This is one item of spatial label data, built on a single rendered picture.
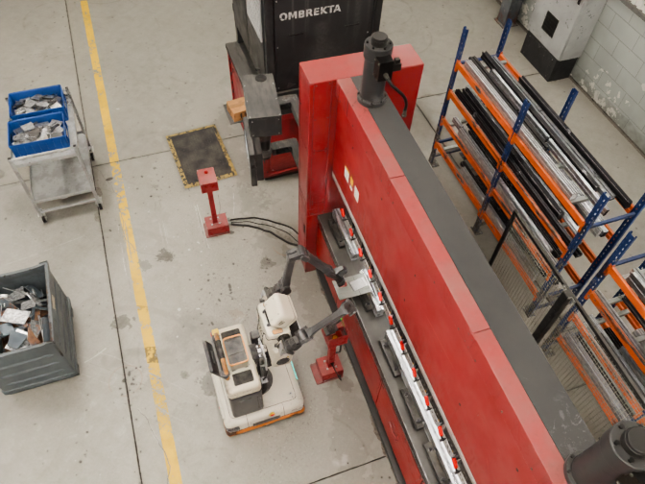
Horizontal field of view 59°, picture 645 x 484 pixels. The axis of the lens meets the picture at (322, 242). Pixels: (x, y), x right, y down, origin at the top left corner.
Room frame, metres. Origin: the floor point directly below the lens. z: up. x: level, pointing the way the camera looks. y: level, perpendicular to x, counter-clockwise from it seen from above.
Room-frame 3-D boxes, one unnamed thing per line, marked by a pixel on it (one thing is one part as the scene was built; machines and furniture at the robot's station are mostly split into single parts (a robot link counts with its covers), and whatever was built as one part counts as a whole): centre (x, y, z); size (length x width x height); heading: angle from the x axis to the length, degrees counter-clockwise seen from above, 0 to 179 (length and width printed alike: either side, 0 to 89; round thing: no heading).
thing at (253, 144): (3.36, 0.61, 1.42); 0.45 x 0.12 x 0.36; 14
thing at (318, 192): (3.41, -0.20, 1.15); 0.85 x 0.25 x 2.30; 111
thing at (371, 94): (2.97, -0.31, 2.53); 0.33 x 0.25 x 0.47; 21
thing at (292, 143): (3.55, 0.34, 1.18); 0.40 x 0.24 x 0.07; 21
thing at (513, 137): (3.89, -1.82, 0.87); 2.20 x 0.50 x 1.75; 22
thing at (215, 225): (3.62, 1.12, 0.41); 0.25 x 0.20 x 0.83; 111
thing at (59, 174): (4.05, 2.79, 0.47); 0.90 x 0.66 x 0.95; 22
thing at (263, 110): (3.43, 0.53, 1.53); 0.51 x 0.25 x 0.85; 14
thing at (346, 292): (2.38, -0.25, 1.00); 0.26 x 0.18 x 0.01; 111
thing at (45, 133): (3.89, 2.74, 0.92); 0.50 x 0.36 x 0.18; 112
